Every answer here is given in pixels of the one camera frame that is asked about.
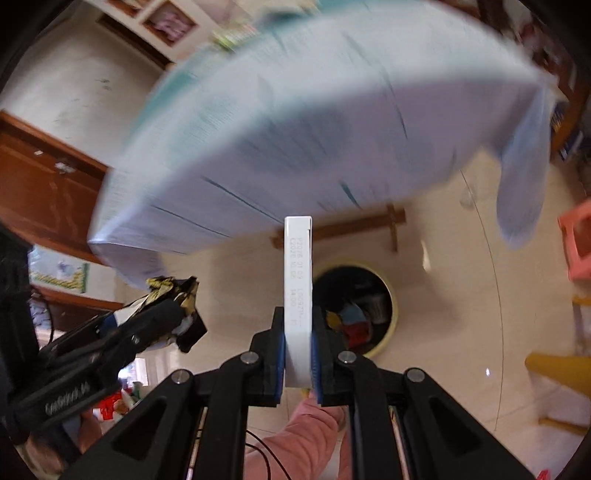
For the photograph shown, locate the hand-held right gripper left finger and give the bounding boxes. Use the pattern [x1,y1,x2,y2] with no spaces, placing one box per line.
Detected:
[58,307,286,480]

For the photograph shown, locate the tree print tablecloth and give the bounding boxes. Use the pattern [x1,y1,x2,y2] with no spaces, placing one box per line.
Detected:
[88,0,561,288]

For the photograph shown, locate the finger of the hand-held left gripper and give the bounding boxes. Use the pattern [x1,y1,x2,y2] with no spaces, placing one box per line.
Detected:
[39,300,208,370]

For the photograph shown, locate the black trash bin cream rim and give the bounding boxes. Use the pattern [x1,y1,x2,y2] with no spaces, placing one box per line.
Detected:
[313,260,399,359]

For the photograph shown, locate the pink plastic stool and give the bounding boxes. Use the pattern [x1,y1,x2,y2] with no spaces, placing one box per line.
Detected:
[557,198,591,283]

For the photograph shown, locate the brown wooden door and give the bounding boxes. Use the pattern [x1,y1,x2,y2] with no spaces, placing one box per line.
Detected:
[0,110,112,267]

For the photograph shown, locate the black cable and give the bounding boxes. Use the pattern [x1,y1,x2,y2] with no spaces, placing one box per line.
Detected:
[244,428,288,480]

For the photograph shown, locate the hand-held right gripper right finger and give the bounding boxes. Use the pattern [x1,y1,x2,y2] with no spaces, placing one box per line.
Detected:
[310,307,536,480]

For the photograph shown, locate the pink fleece clothing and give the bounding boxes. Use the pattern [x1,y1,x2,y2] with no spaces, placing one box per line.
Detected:
[244,391,352,480]

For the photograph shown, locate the red and white box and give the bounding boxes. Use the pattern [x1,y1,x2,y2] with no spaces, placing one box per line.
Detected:
[283,215,315,389]

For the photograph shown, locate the yellow plastic stool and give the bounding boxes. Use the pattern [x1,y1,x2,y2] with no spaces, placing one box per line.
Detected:
[525,295,591,435]

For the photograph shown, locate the person's left hand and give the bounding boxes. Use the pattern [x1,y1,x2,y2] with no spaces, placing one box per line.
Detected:
[24,408,105,476]

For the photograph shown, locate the black yellow wrapper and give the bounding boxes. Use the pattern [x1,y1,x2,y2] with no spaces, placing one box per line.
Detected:
[113,275,202,348]

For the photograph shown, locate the red gift packets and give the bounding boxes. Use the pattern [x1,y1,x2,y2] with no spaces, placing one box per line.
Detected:
[93,384,140,424]

